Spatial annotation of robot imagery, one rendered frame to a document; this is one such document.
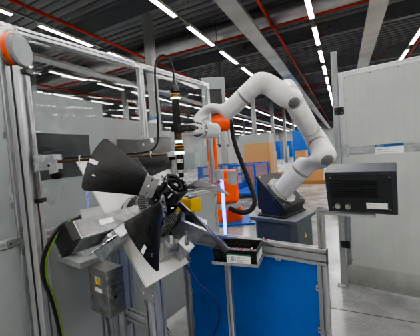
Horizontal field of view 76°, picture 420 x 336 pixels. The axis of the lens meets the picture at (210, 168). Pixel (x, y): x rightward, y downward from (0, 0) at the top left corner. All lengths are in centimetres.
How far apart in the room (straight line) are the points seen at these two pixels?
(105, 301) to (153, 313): 23
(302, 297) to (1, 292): 145
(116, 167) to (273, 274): 98
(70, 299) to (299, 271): 127
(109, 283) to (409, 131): 244
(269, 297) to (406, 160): 169
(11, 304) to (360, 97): 283
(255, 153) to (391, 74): 691
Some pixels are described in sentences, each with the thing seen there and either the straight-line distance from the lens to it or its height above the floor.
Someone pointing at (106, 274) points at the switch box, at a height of 83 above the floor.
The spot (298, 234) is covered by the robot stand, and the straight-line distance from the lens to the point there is 167.
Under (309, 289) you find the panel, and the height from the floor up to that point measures 64.
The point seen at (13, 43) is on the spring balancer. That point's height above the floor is 189.
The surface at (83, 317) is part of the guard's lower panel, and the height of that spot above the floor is 44.
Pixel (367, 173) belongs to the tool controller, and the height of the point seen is 122.
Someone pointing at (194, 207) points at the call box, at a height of 102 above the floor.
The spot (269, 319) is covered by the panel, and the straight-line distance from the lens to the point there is 171.
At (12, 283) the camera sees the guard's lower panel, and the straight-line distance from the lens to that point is 171.
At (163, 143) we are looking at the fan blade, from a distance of 139.
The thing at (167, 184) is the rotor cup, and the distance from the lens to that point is 113.
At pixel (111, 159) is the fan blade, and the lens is 113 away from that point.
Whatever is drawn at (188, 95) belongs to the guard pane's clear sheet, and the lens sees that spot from 254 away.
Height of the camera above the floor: 134
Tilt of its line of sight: 3 degrees down
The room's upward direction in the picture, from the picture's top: 4 degrees counter-clockwise
